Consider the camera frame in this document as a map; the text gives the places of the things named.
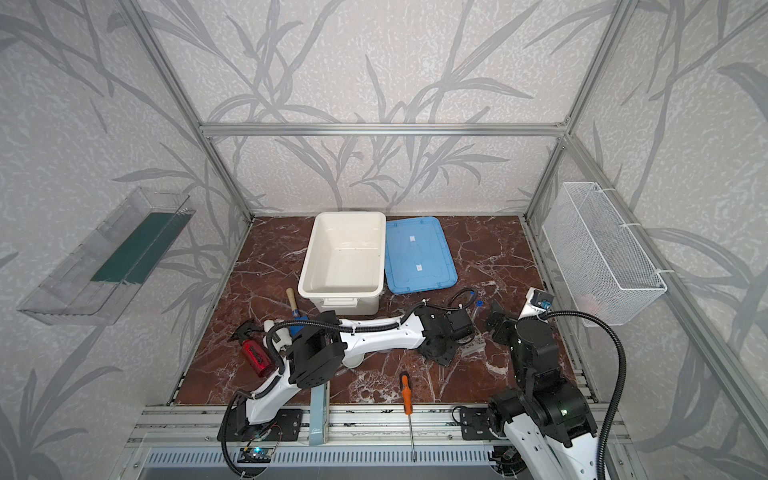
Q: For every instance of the white molecule model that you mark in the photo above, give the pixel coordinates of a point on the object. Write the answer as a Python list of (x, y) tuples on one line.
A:
[(278, 342)]

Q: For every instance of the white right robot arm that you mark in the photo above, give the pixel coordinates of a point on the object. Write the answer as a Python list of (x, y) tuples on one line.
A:
[(544, 416)]

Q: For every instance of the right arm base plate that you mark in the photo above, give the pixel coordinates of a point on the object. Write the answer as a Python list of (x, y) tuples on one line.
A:
[(475, 423)]

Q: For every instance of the aluminium frame profile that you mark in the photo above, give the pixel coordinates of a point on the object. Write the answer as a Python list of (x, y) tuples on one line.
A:
[(740, 389)]

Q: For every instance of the green circuit board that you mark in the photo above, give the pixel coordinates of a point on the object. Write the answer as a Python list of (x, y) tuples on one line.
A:
[(255, 455)]

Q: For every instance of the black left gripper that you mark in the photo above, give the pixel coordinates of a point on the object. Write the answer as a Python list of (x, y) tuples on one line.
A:
[(455, 342)]

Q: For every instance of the wooden handled blue brush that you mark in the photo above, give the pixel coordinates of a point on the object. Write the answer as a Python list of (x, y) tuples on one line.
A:
[(297, 316)]

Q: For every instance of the white plastic storage bin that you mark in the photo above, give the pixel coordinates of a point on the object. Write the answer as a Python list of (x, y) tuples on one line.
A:
[(344, 264)]

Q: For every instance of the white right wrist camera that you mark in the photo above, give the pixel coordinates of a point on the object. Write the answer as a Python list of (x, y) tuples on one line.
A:
[(537, 303)]

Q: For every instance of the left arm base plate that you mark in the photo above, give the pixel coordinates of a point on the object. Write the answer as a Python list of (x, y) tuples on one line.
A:
[(284, 427)]

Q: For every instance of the white wire mesh basket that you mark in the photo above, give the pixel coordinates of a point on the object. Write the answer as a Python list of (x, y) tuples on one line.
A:
[(606, 271)]

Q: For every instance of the blue plastic bin lid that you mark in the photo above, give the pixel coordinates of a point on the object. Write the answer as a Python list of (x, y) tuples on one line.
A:
[(418, 258)]

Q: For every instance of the grey teal bar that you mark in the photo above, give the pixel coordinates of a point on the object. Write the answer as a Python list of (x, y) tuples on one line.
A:
[(319, 415)]

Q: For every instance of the clear test tube rack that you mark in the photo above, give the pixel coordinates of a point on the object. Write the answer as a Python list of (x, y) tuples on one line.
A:
[(473, 349)]

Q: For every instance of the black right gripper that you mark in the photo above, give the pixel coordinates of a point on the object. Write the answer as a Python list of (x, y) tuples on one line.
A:
[(501, 320)]

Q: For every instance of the clear wall shelf green mat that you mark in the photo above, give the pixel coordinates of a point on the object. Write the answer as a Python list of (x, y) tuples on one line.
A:
[(95, 284)]

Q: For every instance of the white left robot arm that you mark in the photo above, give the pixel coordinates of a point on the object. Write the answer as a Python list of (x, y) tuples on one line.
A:
[(302, 354)]

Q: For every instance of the orange handled screwdriver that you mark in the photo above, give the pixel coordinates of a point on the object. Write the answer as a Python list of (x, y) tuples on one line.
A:
[(406, 393)]

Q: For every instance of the red black lighter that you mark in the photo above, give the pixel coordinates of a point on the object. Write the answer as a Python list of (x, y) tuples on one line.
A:
[(252, 348)]

